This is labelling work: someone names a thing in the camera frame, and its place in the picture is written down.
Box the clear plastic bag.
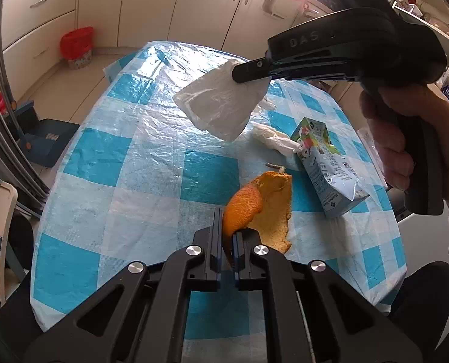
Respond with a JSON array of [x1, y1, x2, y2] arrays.
[[357, 129, 384, 182]]

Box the red-lined trash bin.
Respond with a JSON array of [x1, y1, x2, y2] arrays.
[[60, 26, 94, 69]]

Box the white counter shelf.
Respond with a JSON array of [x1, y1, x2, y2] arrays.
[[385, 0, 449, 95]]

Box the orange peel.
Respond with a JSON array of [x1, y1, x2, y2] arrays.
[[222, 171, 293, 269]]

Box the blue checked plastic tablecloth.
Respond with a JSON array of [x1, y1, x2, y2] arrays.
[[31, 40, 408, 348]]

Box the light blue juice carton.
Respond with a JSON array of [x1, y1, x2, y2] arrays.
[[289, 116, 369, 219]]

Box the crumpled white tissue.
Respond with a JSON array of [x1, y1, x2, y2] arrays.
[[252, 123, 301, 155]]

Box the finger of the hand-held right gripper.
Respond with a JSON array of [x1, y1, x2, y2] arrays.
[[232, 48, 362, 84]]

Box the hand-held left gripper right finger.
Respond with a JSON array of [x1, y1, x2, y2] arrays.
[[233, 230, 424, 363]]

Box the white and blue rack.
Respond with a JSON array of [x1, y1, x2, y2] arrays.
[[0, 176, 21, 311]]

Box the white plastic wrapper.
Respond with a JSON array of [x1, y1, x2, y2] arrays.
[[172, 59, 267, 142]]

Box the person's right hand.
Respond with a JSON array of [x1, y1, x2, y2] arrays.
[[359, 83, 444, 191]]

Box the blue dustpan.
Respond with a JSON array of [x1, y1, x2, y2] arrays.
[[5, 100, 80, 168]]

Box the grey sliding door frame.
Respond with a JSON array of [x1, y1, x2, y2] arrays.
[[0, 0, 51, 216]]

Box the white base cabinets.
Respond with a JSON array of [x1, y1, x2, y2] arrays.
[[0, 0, 338, 61]]

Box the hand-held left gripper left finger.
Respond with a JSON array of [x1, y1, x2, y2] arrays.
[[24, 209, 224, 363]]

